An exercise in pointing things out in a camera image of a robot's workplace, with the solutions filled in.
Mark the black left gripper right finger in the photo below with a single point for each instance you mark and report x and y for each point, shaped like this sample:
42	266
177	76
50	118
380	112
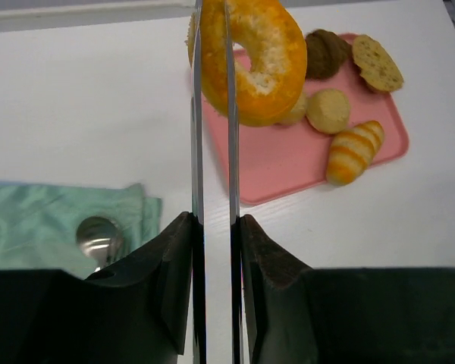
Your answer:
298	314

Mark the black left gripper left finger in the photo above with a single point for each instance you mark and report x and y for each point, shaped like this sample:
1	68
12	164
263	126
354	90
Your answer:
134	311

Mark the metal tongs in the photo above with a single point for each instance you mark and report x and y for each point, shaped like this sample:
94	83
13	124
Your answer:
198	240

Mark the orange glazed donut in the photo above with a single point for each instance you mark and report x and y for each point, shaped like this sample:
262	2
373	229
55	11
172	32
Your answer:
270	87

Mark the sliced seeded bread roll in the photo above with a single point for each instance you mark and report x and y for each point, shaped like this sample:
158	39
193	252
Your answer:
376	66

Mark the dark brown chocolate bread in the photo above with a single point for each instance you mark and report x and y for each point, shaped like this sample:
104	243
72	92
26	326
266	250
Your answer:
326	52

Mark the metal spoon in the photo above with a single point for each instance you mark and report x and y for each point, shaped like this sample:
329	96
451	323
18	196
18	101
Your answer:
100	239

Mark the teal green cloth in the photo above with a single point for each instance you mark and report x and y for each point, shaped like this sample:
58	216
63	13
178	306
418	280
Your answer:
38	223

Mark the pink tray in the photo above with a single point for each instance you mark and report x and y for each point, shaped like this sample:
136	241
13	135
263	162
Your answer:
277	161

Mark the striped croissant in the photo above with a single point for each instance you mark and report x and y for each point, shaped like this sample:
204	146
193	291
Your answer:
352	151

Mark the small round tan bun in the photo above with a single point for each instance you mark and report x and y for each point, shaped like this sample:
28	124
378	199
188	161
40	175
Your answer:
297	113

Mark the round yellow bun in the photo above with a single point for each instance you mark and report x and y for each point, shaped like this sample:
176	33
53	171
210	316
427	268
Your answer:
328	111

